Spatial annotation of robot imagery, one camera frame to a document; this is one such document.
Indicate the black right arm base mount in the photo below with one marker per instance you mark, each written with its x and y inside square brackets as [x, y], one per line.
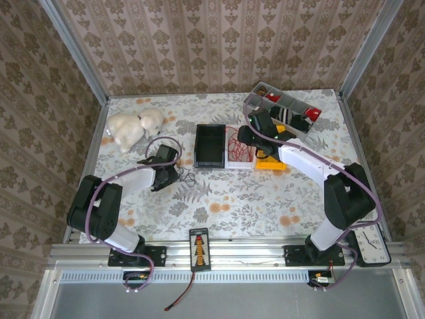
[295, 256]

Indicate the brown item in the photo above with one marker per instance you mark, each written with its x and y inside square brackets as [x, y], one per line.
[263, 89]

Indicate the aluminium table side rail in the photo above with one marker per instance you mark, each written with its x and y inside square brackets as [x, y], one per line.
[365, 172]
[89, 159]

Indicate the red white plush item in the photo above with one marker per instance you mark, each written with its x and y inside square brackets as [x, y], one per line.
[273, 97]

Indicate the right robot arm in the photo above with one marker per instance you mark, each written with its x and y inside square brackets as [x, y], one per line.
[299, 159]

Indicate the black white striped sock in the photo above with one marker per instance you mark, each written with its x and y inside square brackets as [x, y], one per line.
[284, 114]

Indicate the black connector box yellow plug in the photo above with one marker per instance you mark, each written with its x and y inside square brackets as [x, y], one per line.
[136, 277]
[322, 278]

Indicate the floral tablecloth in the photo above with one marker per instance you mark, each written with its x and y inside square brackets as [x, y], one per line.
[232, 216]

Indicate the black plastic bin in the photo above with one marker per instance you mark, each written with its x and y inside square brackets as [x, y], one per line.
[209, 146]

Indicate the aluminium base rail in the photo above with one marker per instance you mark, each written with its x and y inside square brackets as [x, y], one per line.
[239, 254]

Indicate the gray divided organizer box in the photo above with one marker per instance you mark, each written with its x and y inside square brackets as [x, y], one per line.
[299, 105]

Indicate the white plastic bin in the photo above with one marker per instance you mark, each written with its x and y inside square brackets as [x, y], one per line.
[240, 164]

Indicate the gray metal shelf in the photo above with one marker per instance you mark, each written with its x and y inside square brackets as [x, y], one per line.
[249, 302]

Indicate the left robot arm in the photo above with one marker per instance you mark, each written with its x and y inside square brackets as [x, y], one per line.
[133, 177]

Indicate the yellow block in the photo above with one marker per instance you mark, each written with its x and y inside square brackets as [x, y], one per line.
[270, 164]

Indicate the black power distribution board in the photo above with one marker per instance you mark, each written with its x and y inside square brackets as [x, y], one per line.
[199, 249]

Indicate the black item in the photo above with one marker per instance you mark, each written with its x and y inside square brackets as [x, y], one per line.
[300, 124]

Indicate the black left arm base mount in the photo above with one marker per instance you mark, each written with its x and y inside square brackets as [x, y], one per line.
[156, 256]

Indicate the aluminium frame post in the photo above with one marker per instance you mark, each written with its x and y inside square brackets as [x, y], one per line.
[370, 50]
[76, 50]

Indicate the white plush toy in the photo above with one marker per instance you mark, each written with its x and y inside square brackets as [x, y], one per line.
[127, 128]

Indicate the white clock black frame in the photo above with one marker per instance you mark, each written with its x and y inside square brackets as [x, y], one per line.
[370, 244]

